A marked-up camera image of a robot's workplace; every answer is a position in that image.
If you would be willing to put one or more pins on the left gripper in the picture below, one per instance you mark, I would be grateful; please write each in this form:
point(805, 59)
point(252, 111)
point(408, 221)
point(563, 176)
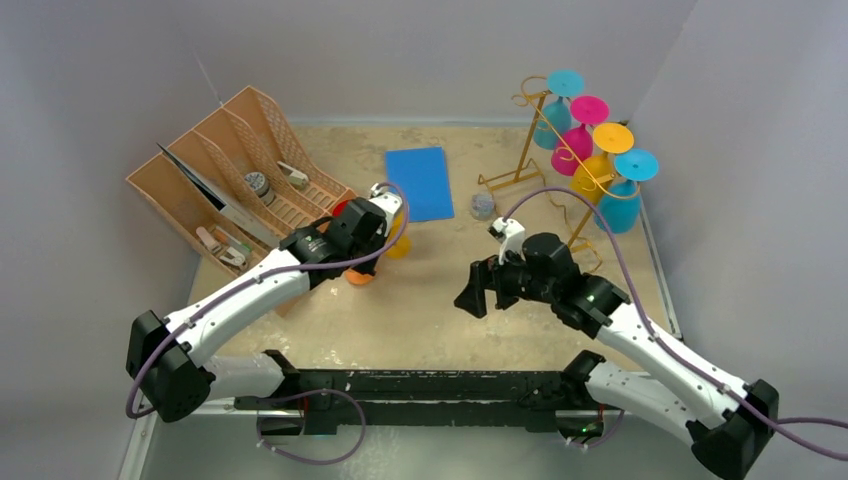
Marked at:
point(367, 267)

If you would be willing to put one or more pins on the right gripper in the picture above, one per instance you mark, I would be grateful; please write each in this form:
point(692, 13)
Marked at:
point(490, 283)

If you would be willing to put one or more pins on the orange wine glass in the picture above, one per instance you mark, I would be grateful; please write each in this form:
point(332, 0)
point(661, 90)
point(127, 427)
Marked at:
point(358, 279)

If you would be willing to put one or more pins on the yellow-orange wine glass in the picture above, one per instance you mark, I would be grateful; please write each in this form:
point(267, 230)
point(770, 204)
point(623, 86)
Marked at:
point(402, 246)

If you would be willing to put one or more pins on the red wine glass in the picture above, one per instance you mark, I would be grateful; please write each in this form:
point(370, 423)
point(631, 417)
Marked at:
point(339, 208)

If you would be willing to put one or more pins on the yellow wine glass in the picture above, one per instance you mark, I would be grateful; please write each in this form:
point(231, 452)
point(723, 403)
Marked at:
point(594, 175)

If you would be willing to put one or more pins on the teal wine glass front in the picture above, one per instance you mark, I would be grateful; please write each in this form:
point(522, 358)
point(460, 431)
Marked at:
point(621, 211)

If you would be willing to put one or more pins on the teal wine glass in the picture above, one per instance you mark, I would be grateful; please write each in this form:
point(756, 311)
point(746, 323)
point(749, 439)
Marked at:
point(556, 118)
point(621, 211)

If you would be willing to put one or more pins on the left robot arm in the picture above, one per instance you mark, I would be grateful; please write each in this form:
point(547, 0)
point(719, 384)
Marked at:
point(171, 359)

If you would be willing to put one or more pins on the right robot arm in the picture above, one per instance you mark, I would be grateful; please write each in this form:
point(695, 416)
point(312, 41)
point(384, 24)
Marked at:
point(719, 416)

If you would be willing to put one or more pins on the magenta wine glass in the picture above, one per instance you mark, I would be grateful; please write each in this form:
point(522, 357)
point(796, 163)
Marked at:
point(576, 144)

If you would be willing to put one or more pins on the teal wine glass rear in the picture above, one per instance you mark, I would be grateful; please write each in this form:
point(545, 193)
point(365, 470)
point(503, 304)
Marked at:
point(556, 118)

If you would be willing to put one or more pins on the small clear glitter ball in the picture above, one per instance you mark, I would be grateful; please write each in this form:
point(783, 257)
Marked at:
point(482, 206)

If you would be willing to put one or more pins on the white stapler in organizer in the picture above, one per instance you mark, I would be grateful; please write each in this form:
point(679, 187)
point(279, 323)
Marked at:
point(294, 176)

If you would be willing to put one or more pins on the blue rectangular card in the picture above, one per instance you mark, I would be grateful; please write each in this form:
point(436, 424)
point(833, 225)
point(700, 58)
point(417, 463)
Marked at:
point(423, 176)

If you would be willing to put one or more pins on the pink desk file organizer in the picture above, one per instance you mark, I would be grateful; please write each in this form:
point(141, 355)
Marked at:
point(247, 133)

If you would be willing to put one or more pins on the dark folder in organizer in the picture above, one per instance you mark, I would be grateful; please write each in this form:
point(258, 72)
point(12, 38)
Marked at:
point(221, 201)

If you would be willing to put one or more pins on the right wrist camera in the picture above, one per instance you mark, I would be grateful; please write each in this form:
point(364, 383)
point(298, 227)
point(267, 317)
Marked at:
point(510, 234)

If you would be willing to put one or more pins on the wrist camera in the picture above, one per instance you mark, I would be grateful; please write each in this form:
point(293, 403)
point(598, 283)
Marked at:
point(510, 234)
point(391, 204)

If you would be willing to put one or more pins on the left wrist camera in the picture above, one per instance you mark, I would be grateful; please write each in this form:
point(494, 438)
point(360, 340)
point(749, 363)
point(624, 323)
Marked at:
point(391, 204)

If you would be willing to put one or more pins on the gold wire glass rack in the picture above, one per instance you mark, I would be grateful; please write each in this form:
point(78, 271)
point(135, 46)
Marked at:
point(581, 219)

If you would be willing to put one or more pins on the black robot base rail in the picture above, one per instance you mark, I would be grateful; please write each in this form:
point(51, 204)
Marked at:
point(536, 401)

